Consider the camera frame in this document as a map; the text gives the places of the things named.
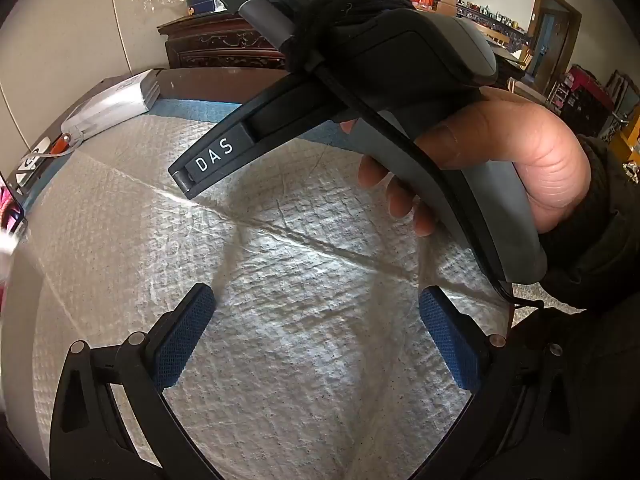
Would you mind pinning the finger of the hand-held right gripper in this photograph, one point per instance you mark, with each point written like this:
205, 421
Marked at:
220, 152

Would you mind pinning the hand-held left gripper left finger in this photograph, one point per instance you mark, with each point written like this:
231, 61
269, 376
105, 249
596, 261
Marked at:
182, 335

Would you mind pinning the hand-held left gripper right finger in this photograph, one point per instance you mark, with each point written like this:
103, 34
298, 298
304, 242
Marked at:
450, 335

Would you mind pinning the person's right forearm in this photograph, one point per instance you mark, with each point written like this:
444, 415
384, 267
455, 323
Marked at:
600, 250

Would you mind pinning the person's right hand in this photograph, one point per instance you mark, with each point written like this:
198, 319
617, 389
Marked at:
525, 150

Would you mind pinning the dark shelf with ornaments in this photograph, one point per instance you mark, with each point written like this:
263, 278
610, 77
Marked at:
492, 22

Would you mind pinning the dark carved wooden cabinet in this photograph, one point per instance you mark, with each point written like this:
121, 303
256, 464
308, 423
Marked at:
220, 42

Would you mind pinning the white quilted pad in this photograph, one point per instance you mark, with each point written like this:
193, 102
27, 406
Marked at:
300, 320

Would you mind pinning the long white box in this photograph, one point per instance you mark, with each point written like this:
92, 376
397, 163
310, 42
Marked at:
110, 105

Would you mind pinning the brown wooden door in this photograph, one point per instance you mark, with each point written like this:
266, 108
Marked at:
550, 35

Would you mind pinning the blue box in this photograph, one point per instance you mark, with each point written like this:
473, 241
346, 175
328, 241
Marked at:
200, 6

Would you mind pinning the small orange item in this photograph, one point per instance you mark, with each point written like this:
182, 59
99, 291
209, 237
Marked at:
62, 144

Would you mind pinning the red storage rack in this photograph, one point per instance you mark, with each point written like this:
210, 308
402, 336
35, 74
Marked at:
582, 97

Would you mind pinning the flat white round-marked device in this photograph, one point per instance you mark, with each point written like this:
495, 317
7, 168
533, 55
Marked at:
32, 162

